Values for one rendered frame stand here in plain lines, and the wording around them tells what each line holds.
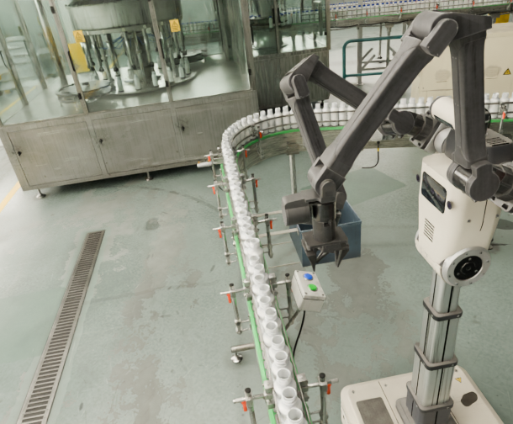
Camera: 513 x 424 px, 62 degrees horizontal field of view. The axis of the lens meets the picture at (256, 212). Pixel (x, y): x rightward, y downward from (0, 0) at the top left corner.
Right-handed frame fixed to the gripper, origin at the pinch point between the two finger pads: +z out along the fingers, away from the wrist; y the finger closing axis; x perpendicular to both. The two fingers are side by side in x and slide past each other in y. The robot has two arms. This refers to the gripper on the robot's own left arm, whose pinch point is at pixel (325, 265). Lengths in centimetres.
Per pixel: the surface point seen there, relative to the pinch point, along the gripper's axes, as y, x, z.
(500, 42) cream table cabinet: 307, 367, 28
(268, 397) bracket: -19.8, -10.7, 32.6
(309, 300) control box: 0.3, 21.5, 30.5
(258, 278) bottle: -15.3, 31.1, 25.2
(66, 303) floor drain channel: -154, 186, 139
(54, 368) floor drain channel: -146, 122, 140
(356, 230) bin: 41, 86, 50
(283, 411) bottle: -17.0, -19.1, 28.0
